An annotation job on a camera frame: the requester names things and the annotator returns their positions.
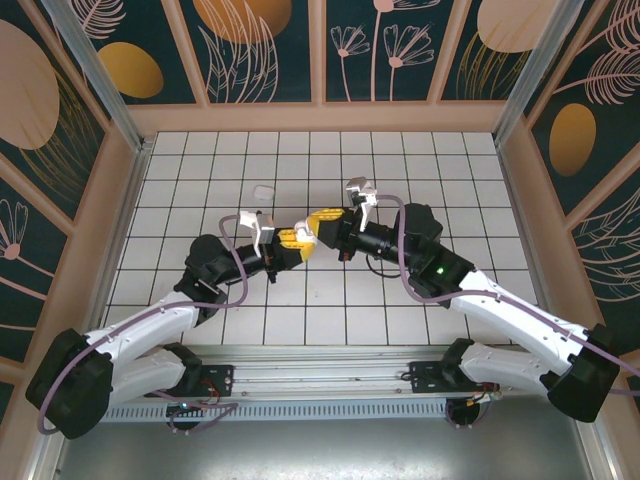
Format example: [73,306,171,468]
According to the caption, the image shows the dark panel single flower outline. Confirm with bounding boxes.
[0,167,69,361]

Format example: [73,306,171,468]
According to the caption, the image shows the red yellow white wires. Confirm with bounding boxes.
[467,384,501,406]

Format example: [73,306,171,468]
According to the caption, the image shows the dark panel beige circle grass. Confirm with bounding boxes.
[439,0,551,101]

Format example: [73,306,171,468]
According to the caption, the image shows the thin black cable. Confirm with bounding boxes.
[366,252,401,279]

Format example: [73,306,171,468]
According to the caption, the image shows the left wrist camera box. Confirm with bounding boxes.
[238,209,276,257]

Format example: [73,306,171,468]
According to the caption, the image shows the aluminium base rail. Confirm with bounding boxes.
[54,344,596,401]

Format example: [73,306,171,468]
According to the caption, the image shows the perforated metal cable tray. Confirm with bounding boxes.
[107,399,449,422]

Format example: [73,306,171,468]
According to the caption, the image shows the dark panel pink flower outlines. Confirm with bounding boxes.
[324,0,439,104]

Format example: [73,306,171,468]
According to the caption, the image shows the grey sheet metal base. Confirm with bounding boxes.
[29,394,619,480]

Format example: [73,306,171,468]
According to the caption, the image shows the dark panel large beige disc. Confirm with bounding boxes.
[0,0,109,221]

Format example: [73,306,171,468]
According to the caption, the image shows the dark panel feather golden oval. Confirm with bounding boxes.
[524,0,640,216]

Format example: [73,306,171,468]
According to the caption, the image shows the dark panel pink leaf outlines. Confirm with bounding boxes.
[569,187,640,357]

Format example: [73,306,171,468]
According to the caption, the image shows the dark panel orange circle leaves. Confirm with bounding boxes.
[178,0,314,105]

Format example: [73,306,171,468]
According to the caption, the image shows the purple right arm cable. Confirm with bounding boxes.
[374,194,640,399]

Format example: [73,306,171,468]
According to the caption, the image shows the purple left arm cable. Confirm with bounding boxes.
[38,213,251,435]

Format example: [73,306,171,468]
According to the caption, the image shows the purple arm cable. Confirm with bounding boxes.
[38,213,251,435]
[374,194,640,399]

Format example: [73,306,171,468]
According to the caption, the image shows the aluminium corner post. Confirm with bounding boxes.
[492,0,579,149]
[38,0,154,154]

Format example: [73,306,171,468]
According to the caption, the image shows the short purple cable loop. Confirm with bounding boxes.
[149,389,242,436]

